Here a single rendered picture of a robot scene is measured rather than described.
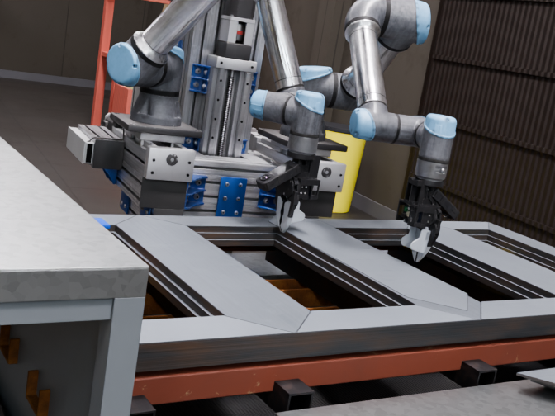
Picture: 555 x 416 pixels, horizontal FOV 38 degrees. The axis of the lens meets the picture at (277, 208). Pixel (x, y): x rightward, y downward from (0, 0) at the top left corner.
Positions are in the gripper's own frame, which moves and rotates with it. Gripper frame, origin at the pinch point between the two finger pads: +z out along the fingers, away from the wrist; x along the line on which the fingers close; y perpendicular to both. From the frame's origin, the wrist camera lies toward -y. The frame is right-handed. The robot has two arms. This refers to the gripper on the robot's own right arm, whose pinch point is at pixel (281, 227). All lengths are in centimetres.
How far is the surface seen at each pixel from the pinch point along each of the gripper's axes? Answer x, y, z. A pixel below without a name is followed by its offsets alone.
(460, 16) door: 271, 299, -81
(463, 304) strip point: -54, 13, 1
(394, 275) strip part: -35.4, 9.4, 0.6
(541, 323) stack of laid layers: -62, 29, 2
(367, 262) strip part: -26.6, 8.4, 0.6
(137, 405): -65, -63, 10
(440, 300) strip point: -52, 9, 1
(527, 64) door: 194, 291, -55
